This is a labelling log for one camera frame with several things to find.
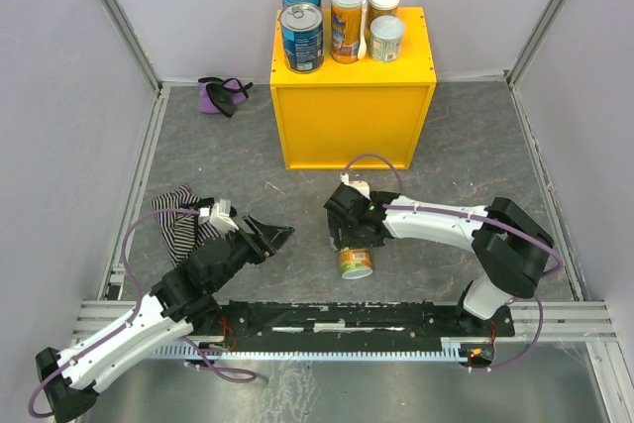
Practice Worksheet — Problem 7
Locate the orange fruit label can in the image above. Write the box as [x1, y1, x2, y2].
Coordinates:
[338, 248, 373, 280]

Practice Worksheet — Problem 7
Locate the green label small can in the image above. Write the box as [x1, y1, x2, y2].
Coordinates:
[370, 16, 405, 63]

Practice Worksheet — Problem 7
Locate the orange can with spoon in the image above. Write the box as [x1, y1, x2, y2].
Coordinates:
[331, 0, 365, 64]

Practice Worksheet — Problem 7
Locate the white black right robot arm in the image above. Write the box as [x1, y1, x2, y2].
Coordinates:
[324, 183, 556, 320]

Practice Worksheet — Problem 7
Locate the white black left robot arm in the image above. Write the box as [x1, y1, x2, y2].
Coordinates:
[35, 215, 294, 422]

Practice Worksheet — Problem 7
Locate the black white striped cloth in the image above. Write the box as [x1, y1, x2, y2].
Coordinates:
[151, 184, 220, 266]

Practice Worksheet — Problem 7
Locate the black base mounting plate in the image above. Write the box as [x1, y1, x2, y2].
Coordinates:
[194, 301, 515, 351]

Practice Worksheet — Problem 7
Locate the yellow wooden box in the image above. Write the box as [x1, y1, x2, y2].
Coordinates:
[269, 7, 437, 170]

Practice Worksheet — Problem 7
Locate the purple black cloth pouch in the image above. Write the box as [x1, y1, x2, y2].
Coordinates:
[197, 76, 254, 118]

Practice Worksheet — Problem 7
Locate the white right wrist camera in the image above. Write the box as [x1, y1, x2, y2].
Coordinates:
[340, 171, 370, 199]

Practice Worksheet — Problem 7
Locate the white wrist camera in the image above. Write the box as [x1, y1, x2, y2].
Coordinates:
[197, 198, 239, 235]
[340, 171, 370, 199]

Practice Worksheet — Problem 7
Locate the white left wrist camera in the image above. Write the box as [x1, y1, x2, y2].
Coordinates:
[197, 198, 239, 235]

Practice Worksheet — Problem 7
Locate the white slotted cable duct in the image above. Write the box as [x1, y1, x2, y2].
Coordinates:
[148, 338, 496, 361]

